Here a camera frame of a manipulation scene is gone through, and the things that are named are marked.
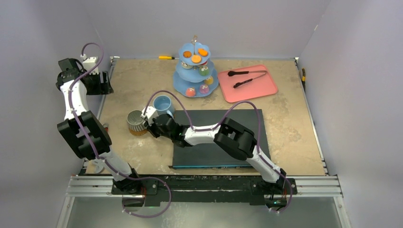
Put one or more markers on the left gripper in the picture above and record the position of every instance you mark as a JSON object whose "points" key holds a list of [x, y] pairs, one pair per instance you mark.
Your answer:
{"points": [[102, 88]]}

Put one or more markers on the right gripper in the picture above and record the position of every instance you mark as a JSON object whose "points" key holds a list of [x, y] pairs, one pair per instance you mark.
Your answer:
{"points": [[153, 127]]}

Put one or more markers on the grey ribbed cup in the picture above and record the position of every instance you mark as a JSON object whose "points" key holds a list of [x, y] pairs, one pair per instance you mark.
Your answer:
{"points": [[135, 122]]}

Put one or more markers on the blue ceramic mug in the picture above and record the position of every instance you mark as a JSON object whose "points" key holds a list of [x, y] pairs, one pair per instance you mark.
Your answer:
{"points": [[164, 105]]}

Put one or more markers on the blue three-tier cake stand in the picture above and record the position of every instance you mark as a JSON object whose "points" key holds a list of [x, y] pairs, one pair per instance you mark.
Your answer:
{"points": [[185, 78]]}

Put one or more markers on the yellow small cake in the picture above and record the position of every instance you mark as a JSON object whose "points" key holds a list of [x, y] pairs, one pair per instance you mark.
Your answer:
{"points": [[209, 81]]}

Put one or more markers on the orange round cookie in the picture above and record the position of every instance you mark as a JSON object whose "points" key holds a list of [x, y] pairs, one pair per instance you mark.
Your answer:
{"points": [[196, 59]]}

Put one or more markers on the orange disc sweet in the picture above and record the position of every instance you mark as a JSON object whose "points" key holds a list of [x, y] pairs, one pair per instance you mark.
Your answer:
{"points": [[187, 54]]}

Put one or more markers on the orange flower cookie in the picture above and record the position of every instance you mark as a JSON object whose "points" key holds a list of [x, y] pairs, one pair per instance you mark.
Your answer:
{"points": [[202, 52]]}

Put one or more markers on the round woven coaster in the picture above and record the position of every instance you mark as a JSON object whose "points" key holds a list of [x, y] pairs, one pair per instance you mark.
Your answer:
{"points": [[138, 133]]}

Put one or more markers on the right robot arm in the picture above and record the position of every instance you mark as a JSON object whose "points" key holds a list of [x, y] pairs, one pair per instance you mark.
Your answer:
{"points": [[236, 140]]}

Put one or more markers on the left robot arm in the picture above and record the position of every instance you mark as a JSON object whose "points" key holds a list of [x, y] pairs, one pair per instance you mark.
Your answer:
{"points": [[83, 132]]}

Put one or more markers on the pink serving tray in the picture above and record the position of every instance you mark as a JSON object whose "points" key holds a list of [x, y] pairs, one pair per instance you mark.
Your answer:
{"points": [[246, 83]]}

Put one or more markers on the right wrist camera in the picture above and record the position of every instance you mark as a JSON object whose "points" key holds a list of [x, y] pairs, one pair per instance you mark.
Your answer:
{"points": [[149, 113]]}

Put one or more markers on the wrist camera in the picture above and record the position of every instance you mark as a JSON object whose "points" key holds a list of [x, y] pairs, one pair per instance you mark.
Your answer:
{"points": [[149, 113], [89, 62]]}

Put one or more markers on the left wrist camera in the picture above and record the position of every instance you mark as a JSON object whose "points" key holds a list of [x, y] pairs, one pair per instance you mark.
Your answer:
{"points": [[89, 62]]}

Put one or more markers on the yellow handled screwdriver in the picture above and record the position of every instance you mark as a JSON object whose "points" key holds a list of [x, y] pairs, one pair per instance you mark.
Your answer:
{"points": [[166, 57], [303, 79]]}

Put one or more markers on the aluminium frame rail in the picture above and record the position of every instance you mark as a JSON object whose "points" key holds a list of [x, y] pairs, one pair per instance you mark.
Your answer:
{"points": [[204, 201]]}

